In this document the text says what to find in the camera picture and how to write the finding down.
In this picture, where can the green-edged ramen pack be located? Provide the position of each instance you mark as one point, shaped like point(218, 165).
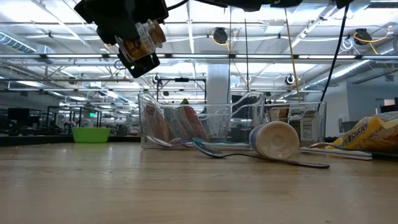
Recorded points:
point(194, 123)

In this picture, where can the silver corrugated ventilation duct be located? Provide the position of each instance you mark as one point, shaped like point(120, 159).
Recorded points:
point(15, 43)

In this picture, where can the clear plastic bin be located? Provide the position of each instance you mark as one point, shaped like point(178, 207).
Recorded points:
point(242, 133)
point(321, 124)

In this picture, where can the long ceiling light rail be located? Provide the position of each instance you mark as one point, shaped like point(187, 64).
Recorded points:
point(217, 56)

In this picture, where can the black computer monitor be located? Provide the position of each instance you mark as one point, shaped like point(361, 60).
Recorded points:
point(18, 116)

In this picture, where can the plain silver spoon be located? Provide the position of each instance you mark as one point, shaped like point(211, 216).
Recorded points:
point(335, 154)

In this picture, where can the pink black-cap spice bottle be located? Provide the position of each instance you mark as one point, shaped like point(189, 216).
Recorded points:
point(275, 140)

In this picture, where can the dark grey metal spoon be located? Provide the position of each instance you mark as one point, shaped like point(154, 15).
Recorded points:
point(211, 152)

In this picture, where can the green bowl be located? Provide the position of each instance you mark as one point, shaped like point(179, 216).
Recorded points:
point(90, 135)

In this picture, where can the long silver ventilation duct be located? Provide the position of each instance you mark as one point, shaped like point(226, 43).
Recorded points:
point(357, 70)

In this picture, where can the white building column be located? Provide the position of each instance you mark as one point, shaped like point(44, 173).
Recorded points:
point(217, 84)

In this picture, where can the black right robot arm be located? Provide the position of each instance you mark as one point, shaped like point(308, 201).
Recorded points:
point(248, 3)

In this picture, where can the small black ceiling reel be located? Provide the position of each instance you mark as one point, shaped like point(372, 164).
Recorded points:
point(156, 79)
point(289, 80)

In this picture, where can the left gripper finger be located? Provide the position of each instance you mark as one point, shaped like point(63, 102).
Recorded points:
point(138, 67)
point(152, 11)

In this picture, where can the black metal frame stand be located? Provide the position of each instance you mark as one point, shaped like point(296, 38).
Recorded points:
point(182, 80)

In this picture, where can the yellow Maruchan ramen pack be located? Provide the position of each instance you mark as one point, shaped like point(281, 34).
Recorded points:
point(367, 130)

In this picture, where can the cork-stoppered saffron glass jar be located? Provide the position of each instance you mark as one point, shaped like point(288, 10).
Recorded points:
point(141, 42)

